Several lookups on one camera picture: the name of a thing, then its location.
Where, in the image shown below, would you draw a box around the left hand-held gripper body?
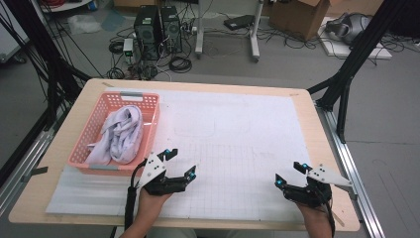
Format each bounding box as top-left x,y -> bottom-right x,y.
136,151 -> 189,196

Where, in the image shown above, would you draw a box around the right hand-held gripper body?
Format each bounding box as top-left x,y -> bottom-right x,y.
282,163 -> 353,209

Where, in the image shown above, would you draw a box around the lilac printed towel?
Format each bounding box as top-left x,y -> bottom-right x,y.
86,104 -> 145,167

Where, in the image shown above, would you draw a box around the pink plastic basket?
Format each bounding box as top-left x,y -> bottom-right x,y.
66,91 -> 161,177

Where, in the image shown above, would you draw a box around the person's right hand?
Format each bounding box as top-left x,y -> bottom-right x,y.
296,201 -> 333,232

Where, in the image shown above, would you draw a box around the person's left hand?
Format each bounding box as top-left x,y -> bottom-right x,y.
137,188 -> 172,224

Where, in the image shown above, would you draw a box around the small white box device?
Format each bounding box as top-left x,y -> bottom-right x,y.
122,38 -> 135,64

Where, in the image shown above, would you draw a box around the black computer tower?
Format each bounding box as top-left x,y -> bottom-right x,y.
159,5 -> 183,54
133,4 -> 162,61

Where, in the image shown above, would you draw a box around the white floor board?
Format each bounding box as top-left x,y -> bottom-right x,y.
317,16 -> 393,60

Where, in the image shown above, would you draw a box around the white metal stand leg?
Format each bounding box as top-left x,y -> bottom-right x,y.
249,0 -> 265,63
193,0 -> 205,60

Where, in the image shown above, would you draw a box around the teal sheet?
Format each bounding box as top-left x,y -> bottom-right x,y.
100,9 -> 127,33

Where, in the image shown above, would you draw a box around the black flat device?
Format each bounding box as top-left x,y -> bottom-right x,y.
223,14 -> 256,32

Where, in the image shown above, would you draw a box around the grey round appliance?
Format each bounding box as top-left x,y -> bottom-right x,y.
325,12 -> 372,46

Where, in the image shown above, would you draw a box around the open cardboard box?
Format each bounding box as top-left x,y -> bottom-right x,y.
267,0 -> 331,42

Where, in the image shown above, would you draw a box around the closed cardboard box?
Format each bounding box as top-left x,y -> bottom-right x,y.
113,0 -> 158,9
325,0 -> 385,17

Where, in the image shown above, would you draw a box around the clear plastic bag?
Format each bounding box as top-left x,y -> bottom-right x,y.
67,13 -> 103,36

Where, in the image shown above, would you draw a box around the round white table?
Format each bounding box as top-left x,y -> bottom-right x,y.
40,0 -> 93,14

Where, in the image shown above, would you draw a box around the white cabinet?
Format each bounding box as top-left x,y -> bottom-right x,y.
0,0 -> 30,63

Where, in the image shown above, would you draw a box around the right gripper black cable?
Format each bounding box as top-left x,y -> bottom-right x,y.
325,191 -> 336,237

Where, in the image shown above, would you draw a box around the grey metal bracket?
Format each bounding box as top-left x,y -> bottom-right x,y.
21,166 -> 50,183
343,183 -> 359,201

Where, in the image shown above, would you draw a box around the aluminium rail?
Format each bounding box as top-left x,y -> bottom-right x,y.
315,105 -> 385,238
0,108 -> 63,216

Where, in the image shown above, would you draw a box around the coiled black cable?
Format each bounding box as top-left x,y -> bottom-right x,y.
107,66 -> 126,80
108,41 -> 125,56
167,56 -> 193,74

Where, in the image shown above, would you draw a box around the black metal frame strut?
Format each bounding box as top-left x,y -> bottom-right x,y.
306,0 -> 410,144
0,0 -> 92,130

